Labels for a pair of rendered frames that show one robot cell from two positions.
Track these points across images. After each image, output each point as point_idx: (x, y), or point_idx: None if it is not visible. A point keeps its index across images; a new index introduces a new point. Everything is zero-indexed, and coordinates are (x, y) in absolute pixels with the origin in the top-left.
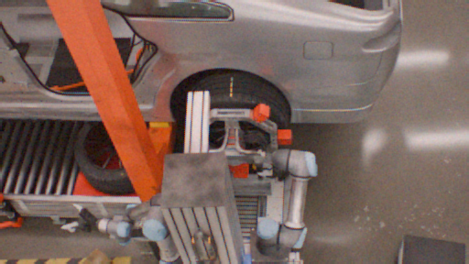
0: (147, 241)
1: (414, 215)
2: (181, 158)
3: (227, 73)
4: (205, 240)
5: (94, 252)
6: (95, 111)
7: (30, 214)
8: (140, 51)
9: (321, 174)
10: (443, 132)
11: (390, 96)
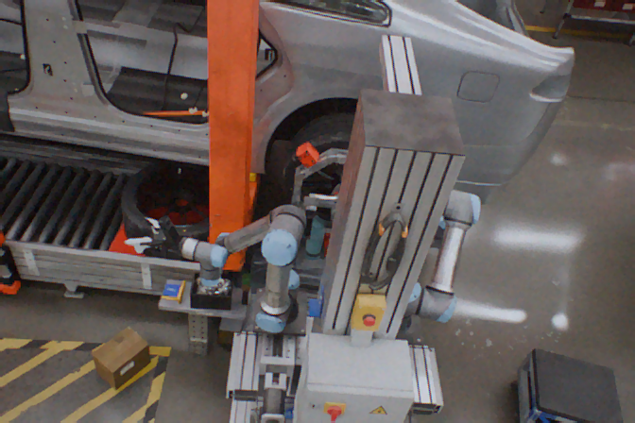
0: (207, 319)
1: (525, 337)
2: (386, 95)
3: (350, 113)
4: (392, 237)
5: (126, 331)
6: (167, 143)
7: (36, 278)
8: None
9: None
10: (547, 253)
11: (485, 210)
